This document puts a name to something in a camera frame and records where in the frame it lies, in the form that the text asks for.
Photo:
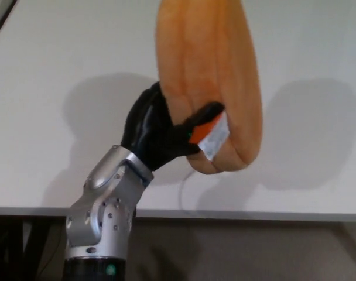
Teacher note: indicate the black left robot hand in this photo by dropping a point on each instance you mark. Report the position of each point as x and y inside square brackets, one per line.
[154, 131]

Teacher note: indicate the orange soft plush plate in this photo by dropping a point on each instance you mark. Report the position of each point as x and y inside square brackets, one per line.
[210, 87]

